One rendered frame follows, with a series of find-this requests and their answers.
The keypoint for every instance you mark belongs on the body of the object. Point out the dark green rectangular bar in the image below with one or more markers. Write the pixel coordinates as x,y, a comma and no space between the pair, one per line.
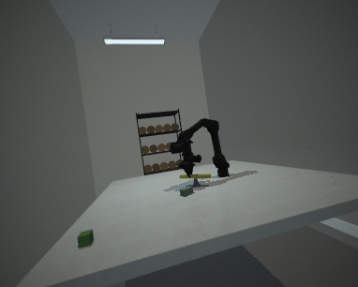
186,191

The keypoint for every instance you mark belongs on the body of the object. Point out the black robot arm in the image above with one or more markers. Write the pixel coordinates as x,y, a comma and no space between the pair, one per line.
183,145

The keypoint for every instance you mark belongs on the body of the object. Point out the small green block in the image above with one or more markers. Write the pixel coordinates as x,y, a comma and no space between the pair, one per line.
85,239

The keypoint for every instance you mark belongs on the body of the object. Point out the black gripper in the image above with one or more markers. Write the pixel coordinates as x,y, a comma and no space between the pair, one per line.
186,164

